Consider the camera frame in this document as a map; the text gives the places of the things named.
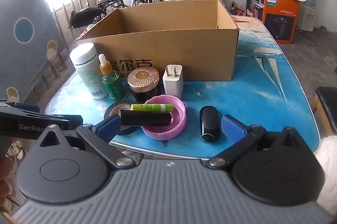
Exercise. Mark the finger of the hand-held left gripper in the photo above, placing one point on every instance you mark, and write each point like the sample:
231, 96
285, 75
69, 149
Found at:
26, 108
75, 120

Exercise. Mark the pink plastic lid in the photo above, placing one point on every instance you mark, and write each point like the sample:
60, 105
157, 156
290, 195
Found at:
179, 121

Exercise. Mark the white charger plug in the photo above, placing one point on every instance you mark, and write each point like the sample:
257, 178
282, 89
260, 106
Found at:
173, 84

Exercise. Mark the white fluffy cushion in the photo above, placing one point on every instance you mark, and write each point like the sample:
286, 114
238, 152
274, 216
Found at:
329, 166

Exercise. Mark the grey printed blanket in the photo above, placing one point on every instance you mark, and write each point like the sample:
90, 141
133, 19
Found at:
23, 42

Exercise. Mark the brown cardboard box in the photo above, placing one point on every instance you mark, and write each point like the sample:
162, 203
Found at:
184, 47

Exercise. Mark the black cylindrical tube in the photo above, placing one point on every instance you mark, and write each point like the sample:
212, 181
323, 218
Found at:
144, 118

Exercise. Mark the green dropper bottle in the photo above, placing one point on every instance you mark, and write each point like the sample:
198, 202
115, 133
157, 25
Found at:
113, 87

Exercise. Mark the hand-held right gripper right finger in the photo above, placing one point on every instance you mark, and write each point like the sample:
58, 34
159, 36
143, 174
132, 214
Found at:
233, 127

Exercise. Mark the black padded seat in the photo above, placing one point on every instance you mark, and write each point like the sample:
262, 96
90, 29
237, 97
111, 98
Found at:
84, 17

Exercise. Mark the red packet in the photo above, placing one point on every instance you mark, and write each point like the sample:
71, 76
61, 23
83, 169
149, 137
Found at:
240, 10

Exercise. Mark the black jar with gold lid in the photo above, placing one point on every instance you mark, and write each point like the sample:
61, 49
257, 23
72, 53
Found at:
143, 79

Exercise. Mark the white plastic bottle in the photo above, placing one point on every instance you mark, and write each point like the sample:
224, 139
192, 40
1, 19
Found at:
85, 68

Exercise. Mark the orange appliance carton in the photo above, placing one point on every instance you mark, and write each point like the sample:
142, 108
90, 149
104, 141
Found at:
281, 18

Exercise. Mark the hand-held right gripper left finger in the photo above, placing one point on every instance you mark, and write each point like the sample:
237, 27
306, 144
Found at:
110, 126

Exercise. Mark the black car key remote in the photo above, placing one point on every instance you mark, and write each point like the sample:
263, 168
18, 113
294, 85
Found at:
209, 124

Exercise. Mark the green lip balm tube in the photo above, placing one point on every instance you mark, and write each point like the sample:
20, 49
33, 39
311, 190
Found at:
150, 107

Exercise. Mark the white water dispenser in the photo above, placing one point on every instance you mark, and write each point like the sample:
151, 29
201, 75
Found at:
306, 18

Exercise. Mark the person's left hand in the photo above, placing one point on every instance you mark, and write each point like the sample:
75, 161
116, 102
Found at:
6, 187

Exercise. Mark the black tape roll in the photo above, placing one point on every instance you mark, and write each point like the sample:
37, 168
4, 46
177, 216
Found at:
112, 110

